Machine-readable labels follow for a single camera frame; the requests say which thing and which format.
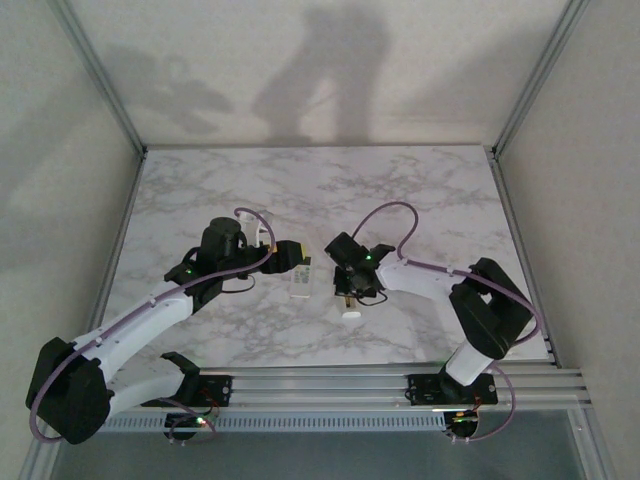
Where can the aluminium table side rail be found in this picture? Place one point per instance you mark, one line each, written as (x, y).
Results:
(125, 225)
(517, 230)

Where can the aluminium frame post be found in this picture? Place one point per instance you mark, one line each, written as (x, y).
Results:
(536, 75)
(100, 75)

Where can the small white remote control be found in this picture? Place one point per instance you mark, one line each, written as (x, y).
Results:
(301, 282)

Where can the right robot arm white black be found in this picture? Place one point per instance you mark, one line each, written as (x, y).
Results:
(425, 277)

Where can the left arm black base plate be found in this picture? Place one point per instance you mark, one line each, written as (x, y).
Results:
(220, 387)

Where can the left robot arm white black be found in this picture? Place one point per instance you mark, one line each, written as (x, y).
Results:
(140, 320)

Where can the aluminium mounting rail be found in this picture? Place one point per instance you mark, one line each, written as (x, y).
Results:
(320, 385)

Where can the long white remote control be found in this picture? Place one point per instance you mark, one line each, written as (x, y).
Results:
(351, 315)

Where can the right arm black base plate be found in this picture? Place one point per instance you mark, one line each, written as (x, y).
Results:
(422, 387)

